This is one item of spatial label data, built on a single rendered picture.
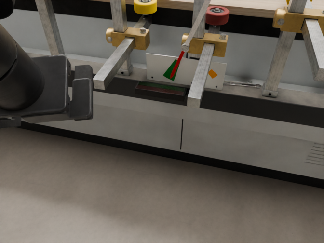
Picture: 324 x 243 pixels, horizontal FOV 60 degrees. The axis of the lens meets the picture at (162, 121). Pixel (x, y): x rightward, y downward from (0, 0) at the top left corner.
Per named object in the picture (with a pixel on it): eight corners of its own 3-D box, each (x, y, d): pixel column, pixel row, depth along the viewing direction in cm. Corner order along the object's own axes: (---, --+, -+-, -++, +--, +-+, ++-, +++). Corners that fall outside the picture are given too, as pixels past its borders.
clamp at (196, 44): (224, 58, 85) (226, 42, 82) (181, 52, 88) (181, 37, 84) (225, 49, 89) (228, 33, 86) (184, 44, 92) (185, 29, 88)
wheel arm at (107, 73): (106, 93, 73) (103, 79, 71) (94, 90, 74) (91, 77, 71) (152, 25, 105) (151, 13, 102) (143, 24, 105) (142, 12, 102)
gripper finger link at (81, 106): (55, 95, 40) (22, 60, 31) (105, 90, 40) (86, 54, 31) (53, 141, 38) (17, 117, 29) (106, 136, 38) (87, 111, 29)
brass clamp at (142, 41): (145, 51, 90) (144, 36, 87) (106, 46, 93) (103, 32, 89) (150, 43, 95) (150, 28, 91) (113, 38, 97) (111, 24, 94)
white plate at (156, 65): (222, 90, 93) (226, 64, 86) (146, 79, 98) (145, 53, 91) (222, 89, 93) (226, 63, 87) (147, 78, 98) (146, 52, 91)
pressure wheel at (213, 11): (222, 48, 94) (228, 14, 87) (199, 46, 96) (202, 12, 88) (225, 38, 100) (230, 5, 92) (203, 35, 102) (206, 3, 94)
